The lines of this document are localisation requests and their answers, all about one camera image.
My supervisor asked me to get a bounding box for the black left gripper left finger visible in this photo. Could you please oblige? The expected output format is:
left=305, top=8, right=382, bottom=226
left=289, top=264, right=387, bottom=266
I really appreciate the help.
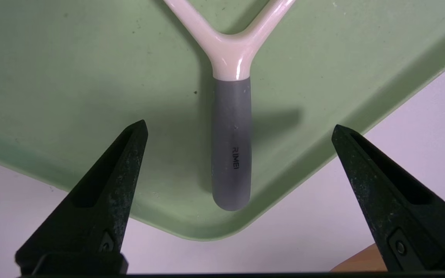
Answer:
left=15, top=120, right=149, bottom=271

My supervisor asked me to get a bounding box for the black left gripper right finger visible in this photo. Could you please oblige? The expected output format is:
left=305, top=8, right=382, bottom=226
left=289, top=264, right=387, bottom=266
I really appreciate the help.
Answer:
left=331, top=124, right=445, bottom=271

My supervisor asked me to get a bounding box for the light green plastic tray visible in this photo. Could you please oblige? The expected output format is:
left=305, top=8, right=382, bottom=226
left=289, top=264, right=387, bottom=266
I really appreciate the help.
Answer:
left=0, top=0, right=445, bottom=242

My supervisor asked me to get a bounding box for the white peeler with grey handle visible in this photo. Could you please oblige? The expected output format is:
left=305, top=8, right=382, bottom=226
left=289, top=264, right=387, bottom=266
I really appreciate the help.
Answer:
left=163, top=0, right=296, bottom=212

